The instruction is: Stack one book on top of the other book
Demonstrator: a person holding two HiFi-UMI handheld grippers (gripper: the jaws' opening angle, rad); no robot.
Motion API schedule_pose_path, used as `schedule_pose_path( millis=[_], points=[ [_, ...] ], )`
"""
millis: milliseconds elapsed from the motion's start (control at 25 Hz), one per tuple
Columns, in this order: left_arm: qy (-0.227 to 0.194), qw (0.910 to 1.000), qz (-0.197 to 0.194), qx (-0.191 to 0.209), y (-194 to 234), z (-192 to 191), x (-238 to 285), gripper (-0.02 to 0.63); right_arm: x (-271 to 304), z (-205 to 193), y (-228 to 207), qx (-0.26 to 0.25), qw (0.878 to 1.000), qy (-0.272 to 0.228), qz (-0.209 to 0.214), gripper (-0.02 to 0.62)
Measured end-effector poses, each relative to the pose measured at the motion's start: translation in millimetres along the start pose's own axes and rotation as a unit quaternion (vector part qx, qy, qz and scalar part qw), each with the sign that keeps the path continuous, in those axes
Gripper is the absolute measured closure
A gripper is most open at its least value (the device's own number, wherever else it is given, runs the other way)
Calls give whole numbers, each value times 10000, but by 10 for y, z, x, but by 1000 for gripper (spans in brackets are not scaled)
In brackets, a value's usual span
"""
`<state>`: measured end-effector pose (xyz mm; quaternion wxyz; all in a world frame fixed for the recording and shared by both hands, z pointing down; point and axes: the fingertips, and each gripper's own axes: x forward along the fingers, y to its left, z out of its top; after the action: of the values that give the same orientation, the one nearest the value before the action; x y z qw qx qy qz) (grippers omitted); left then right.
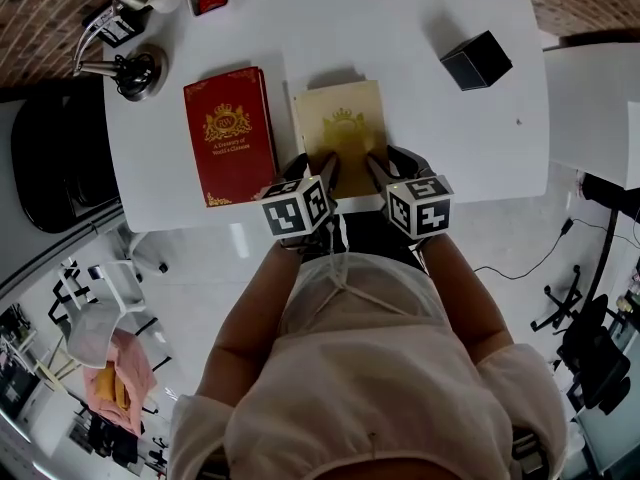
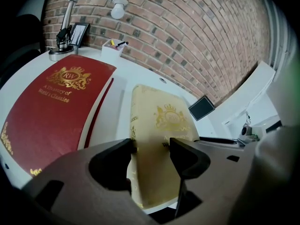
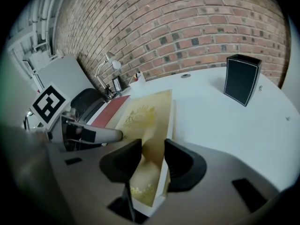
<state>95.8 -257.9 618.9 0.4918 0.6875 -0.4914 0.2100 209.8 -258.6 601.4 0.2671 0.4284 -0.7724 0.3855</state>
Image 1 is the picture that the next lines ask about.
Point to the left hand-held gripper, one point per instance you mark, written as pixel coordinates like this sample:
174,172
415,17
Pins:
295,208

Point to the person's black shorts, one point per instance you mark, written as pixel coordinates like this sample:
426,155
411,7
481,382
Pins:
370,238

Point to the person's white shirt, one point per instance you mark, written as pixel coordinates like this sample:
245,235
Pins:
375,393

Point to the black mesh swivel chair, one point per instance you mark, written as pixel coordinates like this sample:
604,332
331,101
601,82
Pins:
595,358

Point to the beige book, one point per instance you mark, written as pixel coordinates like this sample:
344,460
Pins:
345,118

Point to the white desk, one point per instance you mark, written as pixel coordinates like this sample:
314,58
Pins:
325,33

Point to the black picture frame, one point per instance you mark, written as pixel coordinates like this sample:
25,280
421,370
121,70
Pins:
115,30

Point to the silver desk lamp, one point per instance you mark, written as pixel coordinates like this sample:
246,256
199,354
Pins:
159,60

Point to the black square box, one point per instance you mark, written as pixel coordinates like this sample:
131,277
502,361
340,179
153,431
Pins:
475,60

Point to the person's right forearm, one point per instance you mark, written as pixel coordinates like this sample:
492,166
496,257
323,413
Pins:
465,298

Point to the white swivel chair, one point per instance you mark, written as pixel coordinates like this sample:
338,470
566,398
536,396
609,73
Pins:
95,323

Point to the person's left forearm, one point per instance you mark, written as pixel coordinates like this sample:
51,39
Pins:
250,318

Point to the red book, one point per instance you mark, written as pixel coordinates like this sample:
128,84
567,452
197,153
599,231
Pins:
230,138

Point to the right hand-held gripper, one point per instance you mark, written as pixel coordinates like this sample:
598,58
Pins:
422,208

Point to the black office chair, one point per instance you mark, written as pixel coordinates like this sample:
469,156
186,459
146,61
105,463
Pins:
50,168

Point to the pink cloth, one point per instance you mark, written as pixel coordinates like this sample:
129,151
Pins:
135,383

